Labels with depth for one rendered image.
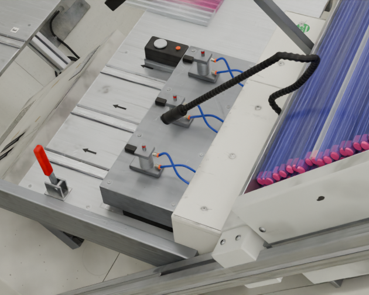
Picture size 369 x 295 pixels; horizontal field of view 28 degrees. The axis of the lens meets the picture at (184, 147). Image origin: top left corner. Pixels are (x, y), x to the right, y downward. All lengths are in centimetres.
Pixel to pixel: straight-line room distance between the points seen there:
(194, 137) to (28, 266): 58
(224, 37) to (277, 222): 61
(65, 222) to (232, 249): 35
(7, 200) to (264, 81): 47
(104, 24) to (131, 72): 132
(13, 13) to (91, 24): 111
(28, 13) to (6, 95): 88
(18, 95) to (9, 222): 88
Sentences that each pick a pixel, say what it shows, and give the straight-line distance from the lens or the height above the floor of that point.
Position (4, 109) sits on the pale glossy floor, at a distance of 239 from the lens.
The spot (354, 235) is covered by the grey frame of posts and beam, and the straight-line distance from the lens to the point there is 83.
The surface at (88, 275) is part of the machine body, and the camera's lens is 167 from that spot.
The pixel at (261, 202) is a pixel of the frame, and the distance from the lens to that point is 88.
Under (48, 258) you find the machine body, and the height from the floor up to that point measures 62.
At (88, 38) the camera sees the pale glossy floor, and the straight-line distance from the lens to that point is 263.
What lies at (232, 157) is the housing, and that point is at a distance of 113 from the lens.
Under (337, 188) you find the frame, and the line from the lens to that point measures 81.
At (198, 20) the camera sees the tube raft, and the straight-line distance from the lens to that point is 146.
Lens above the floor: 209
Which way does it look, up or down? 51 degrees down
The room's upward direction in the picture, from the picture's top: 64 degrees clockwise
